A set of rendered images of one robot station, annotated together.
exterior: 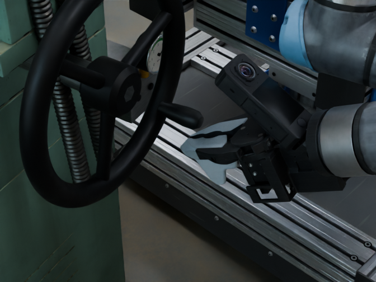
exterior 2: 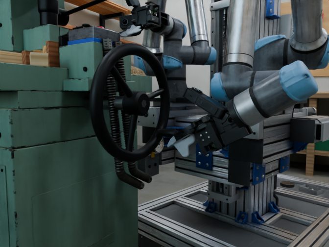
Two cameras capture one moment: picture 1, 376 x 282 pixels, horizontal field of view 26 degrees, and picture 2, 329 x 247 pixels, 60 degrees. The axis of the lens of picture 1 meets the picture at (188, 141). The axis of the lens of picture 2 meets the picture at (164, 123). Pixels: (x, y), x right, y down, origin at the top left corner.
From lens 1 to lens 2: 0.53 m
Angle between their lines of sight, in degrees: 35
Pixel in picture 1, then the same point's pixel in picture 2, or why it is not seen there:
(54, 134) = (109, 167)
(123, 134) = (143, 223)
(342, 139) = (245, 96)
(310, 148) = (229, 109)
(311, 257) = not seen: outside the picture
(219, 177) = (185, 151)
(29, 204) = (93, 200)
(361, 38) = (246, 74)
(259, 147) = (204, 119)
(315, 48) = (226, 83)
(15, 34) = not seen: hidden behind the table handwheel
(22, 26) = not seen: hidden behind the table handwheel
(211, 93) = (182, 211)
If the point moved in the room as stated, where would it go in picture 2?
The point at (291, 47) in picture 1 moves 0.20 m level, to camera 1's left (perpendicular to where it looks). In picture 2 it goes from (216, 86) to (136, 86)
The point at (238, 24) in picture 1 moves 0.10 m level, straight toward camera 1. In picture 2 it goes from (192, 163) to (192, 169)
